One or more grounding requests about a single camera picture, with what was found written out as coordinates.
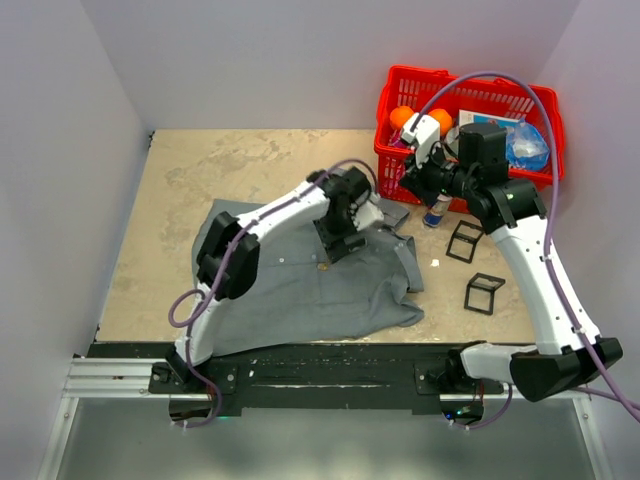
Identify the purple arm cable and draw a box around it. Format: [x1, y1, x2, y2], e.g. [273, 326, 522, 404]
[410, 70, 640, 431]
[167, 158, 381, 429]

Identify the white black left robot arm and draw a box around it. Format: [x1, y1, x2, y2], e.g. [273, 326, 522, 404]
[166, 159, 384, 392]

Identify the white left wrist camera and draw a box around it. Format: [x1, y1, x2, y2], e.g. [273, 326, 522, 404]
[352, 193, 384, 232]

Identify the orange fruit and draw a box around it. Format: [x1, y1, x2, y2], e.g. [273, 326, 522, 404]
[428, 108, 454, 137]
[389, 105, 414, 130]

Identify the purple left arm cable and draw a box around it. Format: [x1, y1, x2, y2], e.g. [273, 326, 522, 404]
[167, 158, 381, 429]

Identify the grey button-up shirt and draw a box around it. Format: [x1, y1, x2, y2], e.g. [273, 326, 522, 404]
[193, 200, 424, 357]

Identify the pink white small box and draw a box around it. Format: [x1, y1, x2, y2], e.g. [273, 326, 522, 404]
[389, 130, 410, 149]

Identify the blue plastic bag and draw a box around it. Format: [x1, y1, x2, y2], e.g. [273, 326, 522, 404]
[506, 121, 550, 172]

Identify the black open box frame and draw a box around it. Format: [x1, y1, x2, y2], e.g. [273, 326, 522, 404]
[463, 272, 506, 316]

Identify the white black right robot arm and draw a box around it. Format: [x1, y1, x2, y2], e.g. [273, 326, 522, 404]
[399, 115, 623, 402]

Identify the white blue light bulb box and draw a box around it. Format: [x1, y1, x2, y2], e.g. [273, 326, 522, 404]
[457, 110, 519, 128]

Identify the orange fruit left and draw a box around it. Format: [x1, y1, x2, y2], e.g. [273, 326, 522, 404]
[389, 105, 414, 130]

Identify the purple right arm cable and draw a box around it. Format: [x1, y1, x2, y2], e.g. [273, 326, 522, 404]
[410, 70, 640, 431]

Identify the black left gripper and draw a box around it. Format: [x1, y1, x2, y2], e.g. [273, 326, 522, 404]
[313, 207, 368, 263]

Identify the black rectangular frame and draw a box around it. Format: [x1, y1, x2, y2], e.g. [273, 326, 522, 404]
[445, 220, 484, 264]

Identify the orange fruit right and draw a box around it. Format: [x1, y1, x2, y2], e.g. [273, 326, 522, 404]
[428, 108, 454, 137]

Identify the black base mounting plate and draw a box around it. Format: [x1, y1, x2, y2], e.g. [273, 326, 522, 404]
[88, 342, 519, 423]

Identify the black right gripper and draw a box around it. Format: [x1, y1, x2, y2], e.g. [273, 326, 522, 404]
[399, 139, 477, 206]

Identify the aluminium frame rail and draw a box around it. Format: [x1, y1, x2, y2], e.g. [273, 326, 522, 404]
[36, 355, 156, 480]

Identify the red plastic shopping basket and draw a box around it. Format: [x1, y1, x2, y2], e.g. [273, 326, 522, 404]
[374, 65, 566, 204]

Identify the blue silver drink can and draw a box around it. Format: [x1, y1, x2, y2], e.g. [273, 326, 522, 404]
[423, 194, 452, 228]

